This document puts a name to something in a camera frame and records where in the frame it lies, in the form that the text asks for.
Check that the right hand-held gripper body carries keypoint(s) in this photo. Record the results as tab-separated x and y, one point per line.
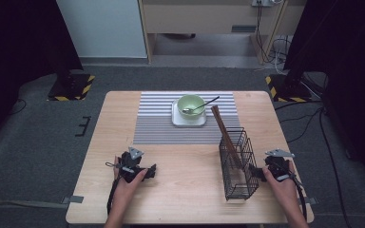
278	166

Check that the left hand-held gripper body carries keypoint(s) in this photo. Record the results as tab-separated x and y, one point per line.
128	166

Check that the person's left hand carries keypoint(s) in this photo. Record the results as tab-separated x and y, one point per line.
125	191

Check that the person's right hand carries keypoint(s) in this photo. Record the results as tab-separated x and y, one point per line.
283	191

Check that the grey striped placemat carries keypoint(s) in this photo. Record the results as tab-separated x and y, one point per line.
155	126

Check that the grey tape piece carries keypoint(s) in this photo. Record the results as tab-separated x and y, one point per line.
73	199
311	200

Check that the white square plate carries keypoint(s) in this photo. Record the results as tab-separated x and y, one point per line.
179	122

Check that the pale green bowl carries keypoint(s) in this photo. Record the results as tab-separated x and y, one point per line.
188	101

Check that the black stand with striped base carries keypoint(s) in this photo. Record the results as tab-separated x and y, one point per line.
72	87
285	90

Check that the black curtain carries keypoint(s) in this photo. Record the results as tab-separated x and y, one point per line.
351	63
19	47

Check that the grey power strip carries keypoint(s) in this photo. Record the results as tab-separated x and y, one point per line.
263	3

